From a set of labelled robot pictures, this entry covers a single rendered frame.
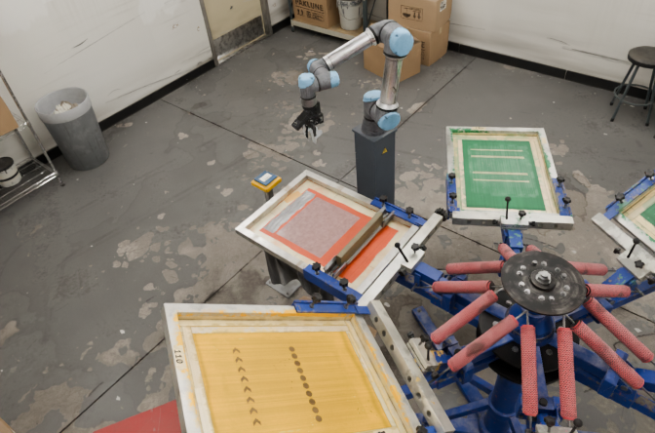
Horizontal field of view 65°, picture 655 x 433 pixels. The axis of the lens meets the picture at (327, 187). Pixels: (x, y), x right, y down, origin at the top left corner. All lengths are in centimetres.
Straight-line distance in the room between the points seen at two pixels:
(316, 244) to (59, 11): 355
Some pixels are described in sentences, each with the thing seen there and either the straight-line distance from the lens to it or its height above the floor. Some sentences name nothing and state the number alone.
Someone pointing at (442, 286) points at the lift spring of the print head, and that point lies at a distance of 227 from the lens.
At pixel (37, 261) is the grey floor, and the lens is 461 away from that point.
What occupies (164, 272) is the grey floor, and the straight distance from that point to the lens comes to 403.
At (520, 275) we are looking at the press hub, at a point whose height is 131.
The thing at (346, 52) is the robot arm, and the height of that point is 173.
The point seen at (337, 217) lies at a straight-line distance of 273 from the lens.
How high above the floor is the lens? 288
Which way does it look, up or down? 41 degrees down
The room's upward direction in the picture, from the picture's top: 6 degrees counter-clockwise
